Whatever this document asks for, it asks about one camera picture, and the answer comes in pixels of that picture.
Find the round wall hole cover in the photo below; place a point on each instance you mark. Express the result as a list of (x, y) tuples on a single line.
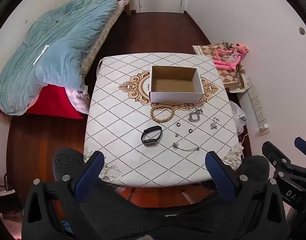
[(302, 30)]

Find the white table leg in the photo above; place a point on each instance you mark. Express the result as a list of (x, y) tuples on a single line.
[(189, 198)]

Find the silver charm earrings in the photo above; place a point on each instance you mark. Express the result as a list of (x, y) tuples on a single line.
[(213, 125)]

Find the pink checked cloth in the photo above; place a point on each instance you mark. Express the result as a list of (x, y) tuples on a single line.
[(78, 102)]

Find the brown checkered cloth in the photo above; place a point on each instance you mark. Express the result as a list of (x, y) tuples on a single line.
[(230, 78)]

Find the white charger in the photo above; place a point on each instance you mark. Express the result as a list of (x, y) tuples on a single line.
[(264, 128)]

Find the black smart band watch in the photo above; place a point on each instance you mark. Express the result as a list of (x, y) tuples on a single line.
[(148, 142)]

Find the red blanket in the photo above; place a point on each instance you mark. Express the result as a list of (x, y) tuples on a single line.
[(50, 100)]

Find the white plastic bag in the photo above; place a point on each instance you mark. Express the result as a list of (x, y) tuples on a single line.
[(239, 117)]

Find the white cardboard box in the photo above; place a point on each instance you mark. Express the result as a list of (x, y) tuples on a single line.
[(173, 97)]

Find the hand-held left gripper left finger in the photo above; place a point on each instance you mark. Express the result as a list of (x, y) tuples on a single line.
[(89, 177)]

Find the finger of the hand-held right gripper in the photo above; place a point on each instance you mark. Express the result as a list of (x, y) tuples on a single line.
[(275, 156), (302, 146)]

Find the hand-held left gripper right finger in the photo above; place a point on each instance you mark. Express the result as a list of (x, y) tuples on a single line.
[(219, 177)]

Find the beige checkered mattress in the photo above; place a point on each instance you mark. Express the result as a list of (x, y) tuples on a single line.
[(103, 32)]

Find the white power strip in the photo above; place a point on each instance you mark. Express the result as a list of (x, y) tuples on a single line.
[(255, 100)]

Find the pink plush toy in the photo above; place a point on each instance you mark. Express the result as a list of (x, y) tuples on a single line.
[(227, 56)]

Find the wooden bed frame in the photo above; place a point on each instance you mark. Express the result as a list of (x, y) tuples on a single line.
[(128, 7)]

